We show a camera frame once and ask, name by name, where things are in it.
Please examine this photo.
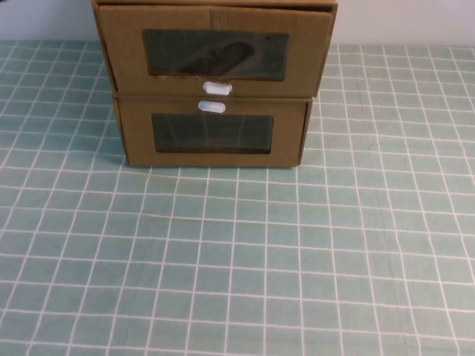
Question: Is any cardboard drawer shell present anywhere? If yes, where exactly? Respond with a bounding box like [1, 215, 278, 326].
[91, 0, 338, 98]
[112, 90, 312, 168]

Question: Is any green white-grid tablecloth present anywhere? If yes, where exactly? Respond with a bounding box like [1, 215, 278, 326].
[0, 39, 475, 356]

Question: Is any white plastic drawer handle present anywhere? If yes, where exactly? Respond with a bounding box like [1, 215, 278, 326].
[202, 81, 234, 96]
[197, 99, 226, 113]

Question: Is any cardboard drawer with window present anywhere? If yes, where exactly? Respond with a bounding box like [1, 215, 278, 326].
[96, 4, 334, 98]
[117, 98, 307, 167]

